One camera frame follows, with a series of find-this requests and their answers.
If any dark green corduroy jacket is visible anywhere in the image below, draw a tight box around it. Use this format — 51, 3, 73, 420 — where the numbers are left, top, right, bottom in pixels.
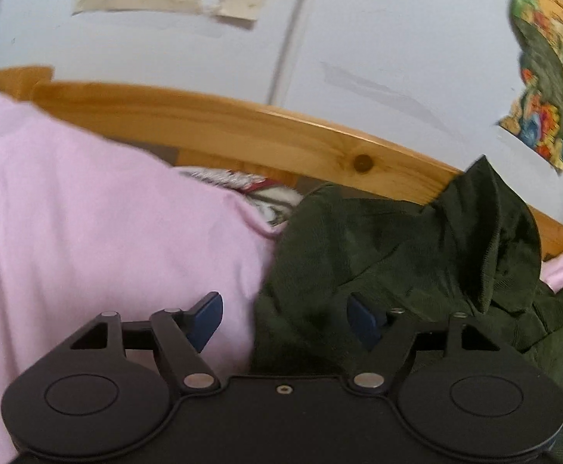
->
252, 155, 563, 464

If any pink bed sheet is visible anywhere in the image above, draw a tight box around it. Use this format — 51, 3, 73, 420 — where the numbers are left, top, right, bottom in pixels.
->
0, 67, 563, 463

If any colourful anime group poster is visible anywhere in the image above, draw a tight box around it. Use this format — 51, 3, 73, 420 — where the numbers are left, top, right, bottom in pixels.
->
498, 0, 563, 173

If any wooden bed frame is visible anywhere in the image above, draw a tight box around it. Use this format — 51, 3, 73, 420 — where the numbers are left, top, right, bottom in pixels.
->
0, 65, 563, 262

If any white wall conduit pipe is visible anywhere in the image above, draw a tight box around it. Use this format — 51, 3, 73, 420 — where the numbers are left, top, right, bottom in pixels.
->
268, 0, 316, 107

